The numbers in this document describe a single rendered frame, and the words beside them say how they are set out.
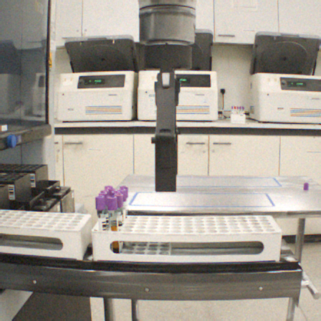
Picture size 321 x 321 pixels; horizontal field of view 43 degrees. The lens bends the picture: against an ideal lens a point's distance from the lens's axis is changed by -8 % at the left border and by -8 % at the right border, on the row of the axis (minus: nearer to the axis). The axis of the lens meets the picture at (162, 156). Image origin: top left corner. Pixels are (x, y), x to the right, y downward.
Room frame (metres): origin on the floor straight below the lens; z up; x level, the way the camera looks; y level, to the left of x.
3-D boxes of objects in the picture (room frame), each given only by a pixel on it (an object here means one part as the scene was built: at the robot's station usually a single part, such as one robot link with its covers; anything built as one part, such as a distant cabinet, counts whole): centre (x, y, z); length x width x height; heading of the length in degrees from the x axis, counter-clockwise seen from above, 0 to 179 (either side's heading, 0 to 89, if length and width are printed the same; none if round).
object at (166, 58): (0.67, -0.01, 1.10); 0.08 x 0.07 x 0.09; 177
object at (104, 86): (3.30, 0.46, 1.22); 0.62 x 0.56 x 0.64; 175
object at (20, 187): (0.99, 0.35, 0.85); 0.12 x 0.02 x 0.06; 177
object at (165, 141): (0.58, 0.00, 1.00); 0.03 x 0.01 x 0.05; 177
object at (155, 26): (0.67, -0.01, 1.18); 0.09 x 0.09 x 0.06
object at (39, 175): (1.15, 0.34, 0.85); 0.12 x 0.02 x 0.06; 176
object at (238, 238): (0.67, -0.04, 0.83); 0.30 x 0.10 x 0.06; 87
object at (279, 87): (3.23, -0.97, 1.25); 0.62 x 0.56 x 0.69; 177
